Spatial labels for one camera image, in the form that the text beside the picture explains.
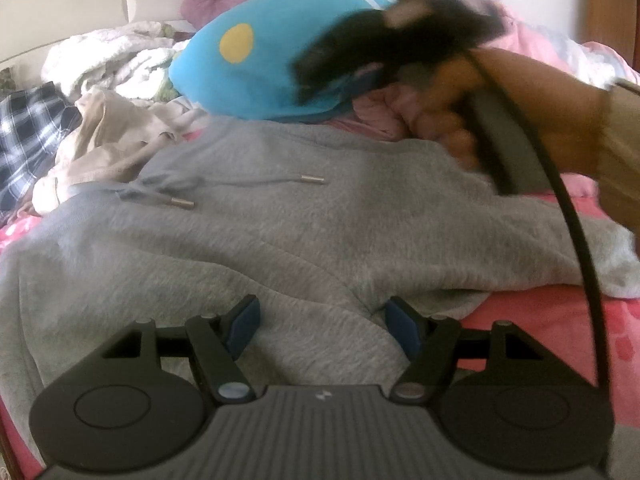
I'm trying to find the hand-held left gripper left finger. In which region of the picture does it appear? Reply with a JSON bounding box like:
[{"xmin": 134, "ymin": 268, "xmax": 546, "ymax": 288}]
[{"xmin": 102, "ymin": 295, "xmax": 261, "ymax": 405}]

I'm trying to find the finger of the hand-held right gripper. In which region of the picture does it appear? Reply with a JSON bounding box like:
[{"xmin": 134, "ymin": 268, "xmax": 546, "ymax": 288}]
[{"xmin": 295, "ymin": 10, "xmax": 396, "ymax": 106}]

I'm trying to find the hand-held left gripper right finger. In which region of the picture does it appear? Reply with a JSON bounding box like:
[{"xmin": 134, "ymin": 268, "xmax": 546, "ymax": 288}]
[{"xmin": 385, "ymin": 296, "xmax": 543, "ymax": 405}]

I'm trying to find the grey hoodie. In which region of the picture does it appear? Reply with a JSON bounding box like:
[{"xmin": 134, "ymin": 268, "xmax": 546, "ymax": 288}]
[{"xmin": 0, "ymin": 122, "xmax": 638, "ymax": 411}]

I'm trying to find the person's right forearm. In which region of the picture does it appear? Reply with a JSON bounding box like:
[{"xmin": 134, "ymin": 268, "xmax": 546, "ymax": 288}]
[{"xmin": 595, "ymin": 80, "xmax": 640, "ymax": 251}]

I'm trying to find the person's right hand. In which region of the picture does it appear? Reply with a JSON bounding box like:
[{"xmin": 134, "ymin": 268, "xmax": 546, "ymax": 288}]
[{"xmin": 415, "ymin": 49, "xmax": 606, "ymax": 179}]

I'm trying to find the blue pillow with yellow dot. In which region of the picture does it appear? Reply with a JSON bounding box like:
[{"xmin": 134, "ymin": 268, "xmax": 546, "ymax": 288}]
[{"xmin": 169, "ymin": 0, "xmax": 406, "ymax": 122}]

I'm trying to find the pink grey floral duvet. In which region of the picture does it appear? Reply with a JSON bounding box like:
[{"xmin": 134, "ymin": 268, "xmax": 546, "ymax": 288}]
[{"xmin": 330, "ymin": 5, "xmax": 640, "ymax": 196}]

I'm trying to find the wooden door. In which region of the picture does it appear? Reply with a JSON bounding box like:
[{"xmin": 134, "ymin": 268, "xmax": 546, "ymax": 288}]
[{"xmin": 585, "ymin": 0, "xmax": 640, "ymax": 71}]

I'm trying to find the white fleece blanket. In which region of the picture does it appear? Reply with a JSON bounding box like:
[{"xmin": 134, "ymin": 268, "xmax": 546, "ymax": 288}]
[{"xmin": 40, "ymin": 20, "xmax": 201, "ymax": 101}]

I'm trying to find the beige garment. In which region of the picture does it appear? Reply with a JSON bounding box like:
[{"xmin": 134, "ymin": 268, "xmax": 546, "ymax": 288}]
[{"xmin": 32, "ymin": 85, "xmax": 211, "ymax": 213}]

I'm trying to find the cream pink headboard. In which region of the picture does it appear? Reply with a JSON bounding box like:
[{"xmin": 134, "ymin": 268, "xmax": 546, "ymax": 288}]
[{"xmin": 0, "ymin": 0, "xmax": 311, "ymax": 71}]

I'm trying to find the navy white plaid shirt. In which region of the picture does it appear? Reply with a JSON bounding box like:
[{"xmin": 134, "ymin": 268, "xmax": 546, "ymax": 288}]
[{"xmin": 0, "ymin": 81, "xmax": 83, "ymax": 216}]

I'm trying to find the black cable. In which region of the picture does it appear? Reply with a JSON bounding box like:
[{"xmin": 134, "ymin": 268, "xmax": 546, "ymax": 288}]
[{"xmin": 467, "ymin": 50, "xmax": 611, "ymax": 478}]

